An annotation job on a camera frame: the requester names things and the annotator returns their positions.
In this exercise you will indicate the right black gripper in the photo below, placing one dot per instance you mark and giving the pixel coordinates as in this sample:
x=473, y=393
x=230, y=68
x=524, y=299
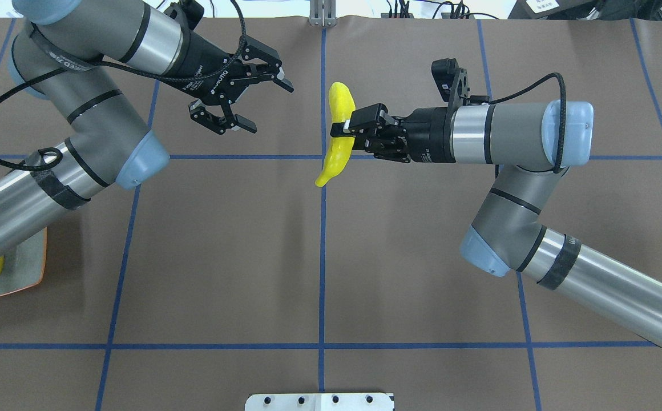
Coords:
x=431, y=135

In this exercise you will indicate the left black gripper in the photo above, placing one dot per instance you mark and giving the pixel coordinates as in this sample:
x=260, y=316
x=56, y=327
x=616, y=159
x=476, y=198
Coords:
x=201, y=65

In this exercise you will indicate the bright yellow banana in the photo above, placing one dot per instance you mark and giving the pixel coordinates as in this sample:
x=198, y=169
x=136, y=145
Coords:
x=341, y=105

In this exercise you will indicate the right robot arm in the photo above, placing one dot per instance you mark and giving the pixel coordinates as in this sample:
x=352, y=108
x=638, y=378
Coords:
x=534, y=145

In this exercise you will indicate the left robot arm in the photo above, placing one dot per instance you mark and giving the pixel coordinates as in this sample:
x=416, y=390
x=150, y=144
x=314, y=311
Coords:
x=62, y=54

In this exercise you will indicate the grey square plate orange rim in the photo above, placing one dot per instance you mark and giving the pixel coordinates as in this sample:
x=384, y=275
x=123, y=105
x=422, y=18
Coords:
x=24, y=265

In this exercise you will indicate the brown table mat blue grid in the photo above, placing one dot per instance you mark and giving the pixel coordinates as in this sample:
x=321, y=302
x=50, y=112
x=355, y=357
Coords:
x=229, y=273

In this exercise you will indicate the black box with label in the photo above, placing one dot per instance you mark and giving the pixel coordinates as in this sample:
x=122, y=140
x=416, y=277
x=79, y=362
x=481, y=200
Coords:
x=555, y=10

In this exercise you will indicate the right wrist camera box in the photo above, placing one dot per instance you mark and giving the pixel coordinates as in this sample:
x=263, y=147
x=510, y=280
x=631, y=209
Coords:
x=451, y=81

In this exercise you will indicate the aluminium frame post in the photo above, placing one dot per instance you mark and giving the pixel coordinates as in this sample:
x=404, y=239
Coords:
x=322, y=13

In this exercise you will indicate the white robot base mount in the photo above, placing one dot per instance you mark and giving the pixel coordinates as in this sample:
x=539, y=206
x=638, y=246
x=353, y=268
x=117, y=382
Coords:
x=320, y=401

